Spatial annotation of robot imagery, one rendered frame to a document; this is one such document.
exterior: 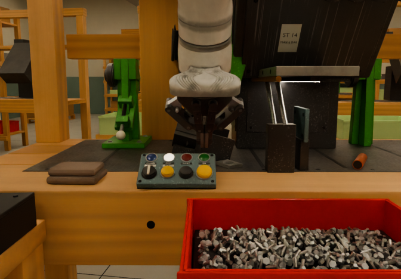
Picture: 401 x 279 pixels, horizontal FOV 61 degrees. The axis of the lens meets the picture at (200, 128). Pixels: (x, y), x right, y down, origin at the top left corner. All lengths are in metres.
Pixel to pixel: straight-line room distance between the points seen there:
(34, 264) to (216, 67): 0.47
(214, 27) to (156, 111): 0.83
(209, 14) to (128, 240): 0.45
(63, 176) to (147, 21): 0.69
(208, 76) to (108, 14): 11.66
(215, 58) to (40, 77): 0.96
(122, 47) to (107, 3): 10.81
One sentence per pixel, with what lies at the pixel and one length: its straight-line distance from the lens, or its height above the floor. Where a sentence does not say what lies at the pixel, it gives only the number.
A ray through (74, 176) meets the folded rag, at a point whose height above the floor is 0.91.
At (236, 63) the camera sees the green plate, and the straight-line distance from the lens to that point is 0.86.
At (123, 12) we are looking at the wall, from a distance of 11.90.
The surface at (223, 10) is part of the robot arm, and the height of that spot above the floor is 1.18.
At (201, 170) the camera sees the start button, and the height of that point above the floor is 0.93.
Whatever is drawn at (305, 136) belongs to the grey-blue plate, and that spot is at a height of 0.98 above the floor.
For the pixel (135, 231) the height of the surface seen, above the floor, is 0.82.
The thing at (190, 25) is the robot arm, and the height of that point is 1.17.
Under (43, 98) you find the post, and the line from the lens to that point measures 1.34.
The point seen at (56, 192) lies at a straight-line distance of 0.70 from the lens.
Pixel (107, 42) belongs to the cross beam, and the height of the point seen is 1.25.
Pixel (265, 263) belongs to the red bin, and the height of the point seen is 0.88.
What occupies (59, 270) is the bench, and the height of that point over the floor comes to 0.39.
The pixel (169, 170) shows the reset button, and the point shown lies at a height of 0.93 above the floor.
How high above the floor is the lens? 1.10
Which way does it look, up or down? 8 degrees down
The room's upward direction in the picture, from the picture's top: straight up
